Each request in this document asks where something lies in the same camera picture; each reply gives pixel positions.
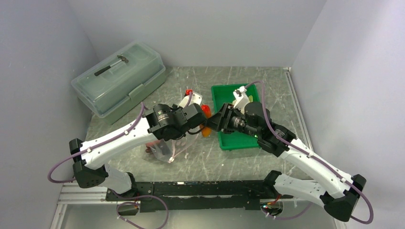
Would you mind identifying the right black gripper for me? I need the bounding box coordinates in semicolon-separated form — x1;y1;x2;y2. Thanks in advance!
203;102;260;139

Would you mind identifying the red orange mango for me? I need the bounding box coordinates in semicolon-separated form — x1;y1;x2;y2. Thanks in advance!
200;104;212;137

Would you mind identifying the clear zip top bag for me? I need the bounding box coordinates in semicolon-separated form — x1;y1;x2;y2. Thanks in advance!
145;134;200;163

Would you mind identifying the pink peach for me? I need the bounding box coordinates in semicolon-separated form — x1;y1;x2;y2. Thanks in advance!
145;140;160;149

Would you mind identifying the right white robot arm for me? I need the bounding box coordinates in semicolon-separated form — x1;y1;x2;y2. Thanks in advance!
205;102;366;222

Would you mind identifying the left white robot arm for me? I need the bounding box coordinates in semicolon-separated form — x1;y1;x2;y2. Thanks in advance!
73;103;207;200

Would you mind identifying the green plastic tray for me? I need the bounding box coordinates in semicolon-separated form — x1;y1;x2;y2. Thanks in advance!
211;84;261;151

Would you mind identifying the clear plastic storage box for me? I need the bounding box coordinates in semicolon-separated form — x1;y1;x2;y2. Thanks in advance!
71;41;166;118

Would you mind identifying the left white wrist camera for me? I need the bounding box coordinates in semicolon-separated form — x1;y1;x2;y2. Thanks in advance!
178;89;203;108

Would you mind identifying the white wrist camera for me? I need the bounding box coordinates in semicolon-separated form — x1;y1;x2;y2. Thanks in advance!
232;86;250;111
178;89;203;108

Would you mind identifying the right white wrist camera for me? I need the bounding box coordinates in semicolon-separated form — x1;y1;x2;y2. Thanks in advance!
232;86;250;111

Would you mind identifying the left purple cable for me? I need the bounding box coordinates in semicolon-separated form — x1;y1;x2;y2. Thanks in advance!
47;102;149;184

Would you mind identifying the purple cable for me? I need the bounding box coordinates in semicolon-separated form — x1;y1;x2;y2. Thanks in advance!
244;80;374;225
47;102;149;184

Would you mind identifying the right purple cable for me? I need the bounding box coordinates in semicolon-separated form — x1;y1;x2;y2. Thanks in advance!
244;80;374;225

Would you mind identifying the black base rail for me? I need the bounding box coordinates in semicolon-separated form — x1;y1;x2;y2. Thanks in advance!
106;180;277;213

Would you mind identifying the black handled hammer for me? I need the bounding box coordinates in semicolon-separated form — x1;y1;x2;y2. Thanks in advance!
94;55;129;76

